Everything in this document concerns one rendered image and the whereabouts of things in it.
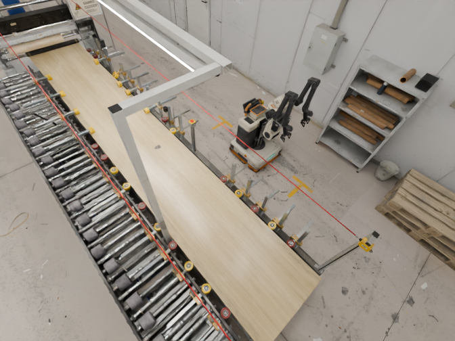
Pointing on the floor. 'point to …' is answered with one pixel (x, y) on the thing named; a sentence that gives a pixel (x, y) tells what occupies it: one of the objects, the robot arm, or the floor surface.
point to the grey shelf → (390, 76)
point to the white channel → (122, 108)
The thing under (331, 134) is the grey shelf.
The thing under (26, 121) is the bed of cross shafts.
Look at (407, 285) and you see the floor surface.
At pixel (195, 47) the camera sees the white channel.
